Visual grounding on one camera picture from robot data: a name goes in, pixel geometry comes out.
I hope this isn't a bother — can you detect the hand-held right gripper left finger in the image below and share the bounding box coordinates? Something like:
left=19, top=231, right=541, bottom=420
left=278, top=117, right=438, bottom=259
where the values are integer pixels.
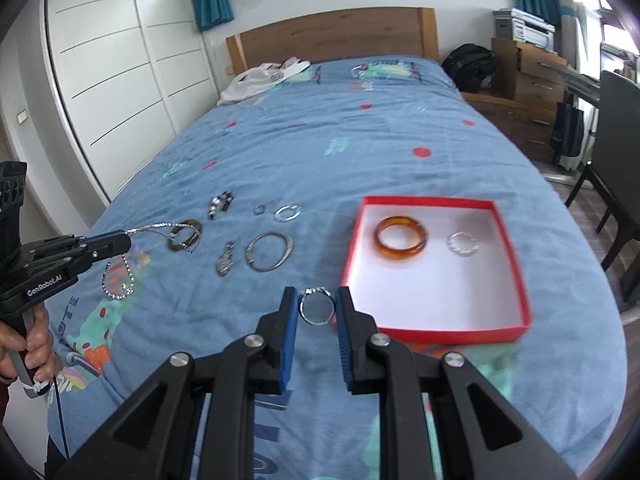
left=55, top=286, right=301, bottom=480

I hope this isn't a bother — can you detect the wooden drawer chest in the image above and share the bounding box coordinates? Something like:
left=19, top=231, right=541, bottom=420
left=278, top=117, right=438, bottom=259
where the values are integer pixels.
left=489, top=37, right=577, bottom=164

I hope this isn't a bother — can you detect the person's left hand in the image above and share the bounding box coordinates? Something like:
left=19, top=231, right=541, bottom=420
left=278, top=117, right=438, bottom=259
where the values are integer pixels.
left=0, top=306, right=55, bottom=385

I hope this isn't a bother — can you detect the blue cable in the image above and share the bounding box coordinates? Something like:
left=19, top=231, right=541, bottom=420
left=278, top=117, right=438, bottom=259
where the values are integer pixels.
left=49, top=385, right=72, bottom=462

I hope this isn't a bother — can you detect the brown beaded bracelet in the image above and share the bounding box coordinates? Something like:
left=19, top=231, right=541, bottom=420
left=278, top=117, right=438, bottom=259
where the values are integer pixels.
left=207, top=190, right=235, bottom=221

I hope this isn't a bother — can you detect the wooden headboard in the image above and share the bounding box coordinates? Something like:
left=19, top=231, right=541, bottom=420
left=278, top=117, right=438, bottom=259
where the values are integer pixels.
left=225, top=7, right=440, bottom=79

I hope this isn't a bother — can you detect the blue printed blanket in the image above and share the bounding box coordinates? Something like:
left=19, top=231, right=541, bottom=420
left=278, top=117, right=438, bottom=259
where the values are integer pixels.
left=47, top=56, right=629, bottom=480

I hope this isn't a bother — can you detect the black backpack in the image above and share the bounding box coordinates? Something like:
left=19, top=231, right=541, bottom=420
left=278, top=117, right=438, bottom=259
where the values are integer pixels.
left=441, top=43, right=497, bottom=94

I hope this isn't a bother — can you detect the white printer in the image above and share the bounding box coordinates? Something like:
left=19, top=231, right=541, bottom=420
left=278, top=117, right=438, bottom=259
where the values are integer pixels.
left=492, top=7, right=557, bottom=54

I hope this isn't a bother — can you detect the white clothing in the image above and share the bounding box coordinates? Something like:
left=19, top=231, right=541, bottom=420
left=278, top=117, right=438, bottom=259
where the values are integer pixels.
left=218, top=59, right=312, bottom=106

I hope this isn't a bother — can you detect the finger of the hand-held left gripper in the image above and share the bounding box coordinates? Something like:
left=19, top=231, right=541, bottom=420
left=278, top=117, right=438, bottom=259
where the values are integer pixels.
left=20, top=230, right=132, bottom=262
left=30, top=241, right=132, bottom=284

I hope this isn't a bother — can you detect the silver rope chain necklace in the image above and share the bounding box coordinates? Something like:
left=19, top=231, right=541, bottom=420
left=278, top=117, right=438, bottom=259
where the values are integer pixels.
left=125, top=222, right=203, bottom=256

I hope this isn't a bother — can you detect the person's left forearm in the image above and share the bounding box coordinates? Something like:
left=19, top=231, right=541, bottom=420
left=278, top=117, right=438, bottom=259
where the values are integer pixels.
left=0, top=377, right=12, bottom=441

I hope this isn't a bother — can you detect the plain silver hoop earring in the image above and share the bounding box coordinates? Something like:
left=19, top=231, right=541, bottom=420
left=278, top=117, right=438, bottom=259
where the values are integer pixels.
left=298, top=287, right=334, bottom=325

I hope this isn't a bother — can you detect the white wardrobe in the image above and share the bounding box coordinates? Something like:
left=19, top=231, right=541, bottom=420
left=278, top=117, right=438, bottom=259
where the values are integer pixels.
left=42, top=0, right=222, bottom=208

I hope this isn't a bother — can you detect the red jewelry box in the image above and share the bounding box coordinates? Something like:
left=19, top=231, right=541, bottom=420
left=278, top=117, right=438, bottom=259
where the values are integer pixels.
left=340, top=196, right=534, bottom=345

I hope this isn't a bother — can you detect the dark wide bangle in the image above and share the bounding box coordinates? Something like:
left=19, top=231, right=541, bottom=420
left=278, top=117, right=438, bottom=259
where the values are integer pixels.
left=167, top=218, right=204, bottom=254

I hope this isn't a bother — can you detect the dark hanging bag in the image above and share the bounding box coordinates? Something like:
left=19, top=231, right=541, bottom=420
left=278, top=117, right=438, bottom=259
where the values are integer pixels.
left=549, top=94, right=586, bottom=171

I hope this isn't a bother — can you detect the silver pendant charm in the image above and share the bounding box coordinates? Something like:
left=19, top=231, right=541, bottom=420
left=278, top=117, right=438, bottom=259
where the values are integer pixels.
left=215, top=241, right=237, bottom=279

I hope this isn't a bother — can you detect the black chair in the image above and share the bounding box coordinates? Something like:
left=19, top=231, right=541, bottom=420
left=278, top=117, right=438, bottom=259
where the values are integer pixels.
left=565, top=69, right=640, bottom=304

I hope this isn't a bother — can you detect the amber bangle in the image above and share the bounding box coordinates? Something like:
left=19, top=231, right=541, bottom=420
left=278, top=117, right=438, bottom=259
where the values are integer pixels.
left=373, top=215, right=430, bottom=261

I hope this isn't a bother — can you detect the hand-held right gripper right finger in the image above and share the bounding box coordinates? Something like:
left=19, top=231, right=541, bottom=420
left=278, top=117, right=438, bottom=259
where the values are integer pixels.
left=336, top=286, right=581, bottom=480

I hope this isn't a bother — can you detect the rhinestone chain bracelet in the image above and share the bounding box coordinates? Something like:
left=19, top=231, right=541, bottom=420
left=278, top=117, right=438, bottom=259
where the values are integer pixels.
left=102, top=253, right=137, bottom=302

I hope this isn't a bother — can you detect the large silver hoop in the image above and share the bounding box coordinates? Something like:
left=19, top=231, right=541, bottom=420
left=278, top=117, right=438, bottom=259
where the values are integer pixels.
left=244, top=231, right=294, bottom=273

